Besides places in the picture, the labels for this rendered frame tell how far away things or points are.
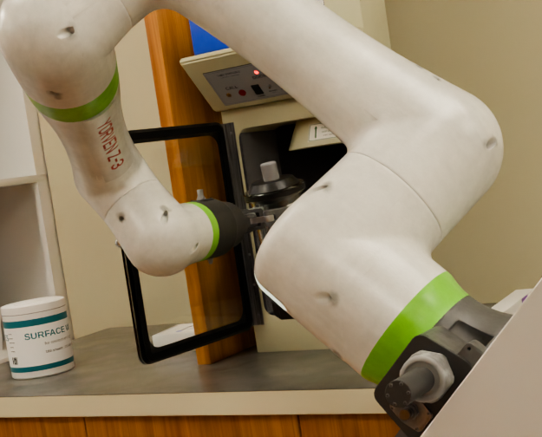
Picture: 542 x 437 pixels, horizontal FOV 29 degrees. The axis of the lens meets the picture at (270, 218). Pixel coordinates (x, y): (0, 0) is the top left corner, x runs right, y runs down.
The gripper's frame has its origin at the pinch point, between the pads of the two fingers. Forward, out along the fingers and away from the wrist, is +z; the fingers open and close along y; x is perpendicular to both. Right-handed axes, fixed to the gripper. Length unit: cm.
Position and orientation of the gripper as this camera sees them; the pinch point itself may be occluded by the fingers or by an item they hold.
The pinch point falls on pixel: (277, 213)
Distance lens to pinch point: 184.3
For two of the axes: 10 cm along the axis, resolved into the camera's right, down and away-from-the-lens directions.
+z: 5.0, -1.1, 8.6
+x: 1.5, 9.9, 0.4
